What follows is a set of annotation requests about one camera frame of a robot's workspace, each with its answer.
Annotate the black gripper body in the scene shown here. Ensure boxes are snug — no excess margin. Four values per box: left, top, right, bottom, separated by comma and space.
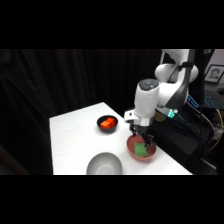
127, 117, 155, 137

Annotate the green triangle block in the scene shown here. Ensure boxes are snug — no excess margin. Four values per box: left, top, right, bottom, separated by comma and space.
132, 142, 150, 158

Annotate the pink bowl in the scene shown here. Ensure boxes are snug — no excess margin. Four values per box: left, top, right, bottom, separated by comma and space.
126, 134, 158, 162

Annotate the black bowl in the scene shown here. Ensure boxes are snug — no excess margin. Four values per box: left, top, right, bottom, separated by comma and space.
96, 115, 119, 134

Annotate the grey bowl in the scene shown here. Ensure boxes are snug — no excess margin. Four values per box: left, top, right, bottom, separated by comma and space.
86, 152, 124, 176

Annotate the orange long block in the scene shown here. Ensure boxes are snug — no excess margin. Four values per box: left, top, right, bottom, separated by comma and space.
105, 117, 117, 128

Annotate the orange cube block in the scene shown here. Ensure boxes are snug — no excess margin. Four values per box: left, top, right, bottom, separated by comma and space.
100, 120, 113, 130

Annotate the black robot stand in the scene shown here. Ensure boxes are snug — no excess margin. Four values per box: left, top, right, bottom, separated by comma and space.
146, 99, 216, 176

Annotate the small green light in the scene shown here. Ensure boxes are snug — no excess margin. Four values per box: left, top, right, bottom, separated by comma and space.
167, 108, 178, 119

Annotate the blue-lit control device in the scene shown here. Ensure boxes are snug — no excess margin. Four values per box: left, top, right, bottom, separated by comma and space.
186, 93, 201, 110

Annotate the cyan-lit keyboard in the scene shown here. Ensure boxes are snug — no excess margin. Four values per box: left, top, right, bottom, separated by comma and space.
202, 94, 223, 108

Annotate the black curtain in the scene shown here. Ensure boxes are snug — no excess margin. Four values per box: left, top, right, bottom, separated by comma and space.
0, 49, 164, 176

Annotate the framed portrait picture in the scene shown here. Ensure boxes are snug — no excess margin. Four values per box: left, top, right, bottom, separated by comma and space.
203, 64, 224, 84

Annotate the yellow cable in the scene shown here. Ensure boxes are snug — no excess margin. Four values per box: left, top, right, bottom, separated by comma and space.
209, 108, 224, 152

